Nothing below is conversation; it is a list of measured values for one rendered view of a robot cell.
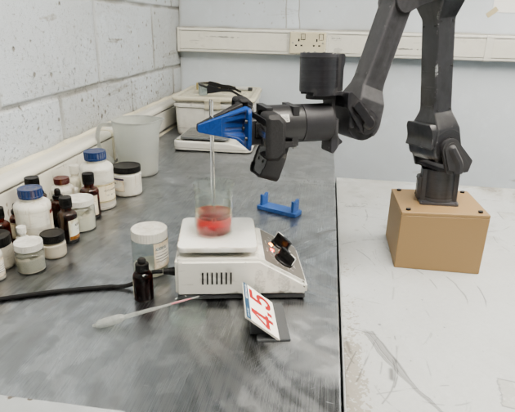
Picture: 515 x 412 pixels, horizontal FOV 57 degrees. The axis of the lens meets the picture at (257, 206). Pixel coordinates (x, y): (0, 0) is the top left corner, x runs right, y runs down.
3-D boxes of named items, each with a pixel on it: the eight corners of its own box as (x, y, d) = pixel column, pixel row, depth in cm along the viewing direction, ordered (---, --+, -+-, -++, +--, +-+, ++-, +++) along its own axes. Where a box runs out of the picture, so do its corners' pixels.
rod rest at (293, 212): (302, 213, 108) (302, 199, 106) (294, 218, 105) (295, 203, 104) (264, 204, 112) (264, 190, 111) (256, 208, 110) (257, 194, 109)
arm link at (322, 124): (331, 147, 78) (333, 89, 76) (347, 154, 73) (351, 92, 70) (291, 150, 76) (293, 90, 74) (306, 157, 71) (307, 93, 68)
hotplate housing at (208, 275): (295, 261, 86) (297, 219, 83) (306, 300, 74) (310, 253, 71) (170, 261, 84) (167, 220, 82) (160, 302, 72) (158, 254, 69)
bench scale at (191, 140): (250, 155, 155) (251, 141, 153) (172, 151, 158) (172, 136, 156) (257, 142, 173) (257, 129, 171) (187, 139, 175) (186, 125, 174)
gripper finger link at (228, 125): (252, 109, 66) (251, 152, 68) (244, 105, 69) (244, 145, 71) (201, 111, 64) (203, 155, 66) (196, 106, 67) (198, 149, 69)
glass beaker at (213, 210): (195, 225, 79) (194, 176, 76) (235, 226, 79) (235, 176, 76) (190, 244, 72) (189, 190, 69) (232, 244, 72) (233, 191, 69)
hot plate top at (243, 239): (253, 221, 82) (253, 217, 82) (257, 253, 71) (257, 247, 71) (182, 221, 81) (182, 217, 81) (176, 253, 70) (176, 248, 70)
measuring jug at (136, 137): (100, 182, 125) (94, 125, 120) (97, 168, 136) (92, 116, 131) (171, 176, 131) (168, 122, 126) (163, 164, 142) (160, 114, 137)
